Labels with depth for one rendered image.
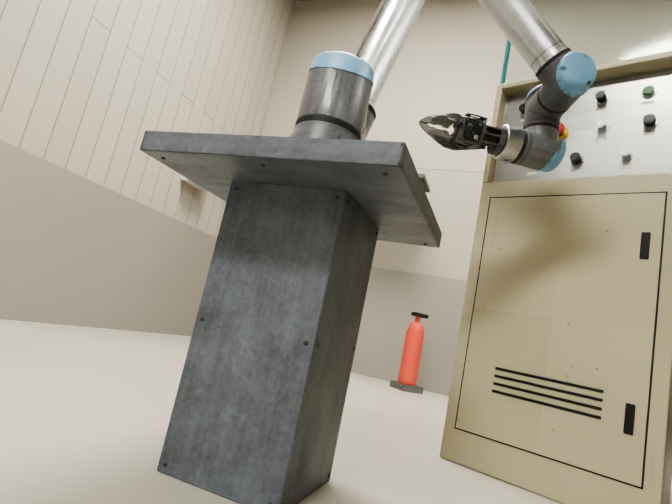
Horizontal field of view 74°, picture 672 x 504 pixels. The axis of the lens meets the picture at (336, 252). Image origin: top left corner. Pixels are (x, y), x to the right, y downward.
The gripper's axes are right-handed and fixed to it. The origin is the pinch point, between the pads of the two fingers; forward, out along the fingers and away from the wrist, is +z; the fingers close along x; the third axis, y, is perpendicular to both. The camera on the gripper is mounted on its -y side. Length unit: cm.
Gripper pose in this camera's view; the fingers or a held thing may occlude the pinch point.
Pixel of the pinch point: (423, 123)
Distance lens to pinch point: 122.8
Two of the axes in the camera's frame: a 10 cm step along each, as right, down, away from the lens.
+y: 1.0, 0.8, -9.9
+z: -9.7, -2.2, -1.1
